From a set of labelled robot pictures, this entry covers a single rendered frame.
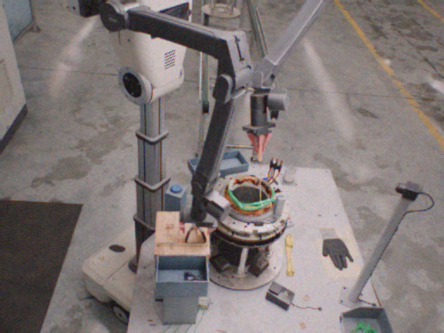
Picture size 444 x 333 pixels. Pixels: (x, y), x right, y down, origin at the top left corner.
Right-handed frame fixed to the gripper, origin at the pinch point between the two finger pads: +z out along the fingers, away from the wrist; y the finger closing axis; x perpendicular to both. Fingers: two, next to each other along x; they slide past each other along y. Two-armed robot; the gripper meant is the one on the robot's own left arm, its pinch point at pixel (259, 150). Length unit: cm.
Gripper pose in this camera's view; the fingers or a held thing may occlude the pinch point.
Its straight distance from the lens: 141.6
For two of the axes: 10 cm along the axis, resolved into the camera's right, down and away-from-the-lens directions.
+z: 0.6, 9.3, 3.5
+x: -6.0, -2.5, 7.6
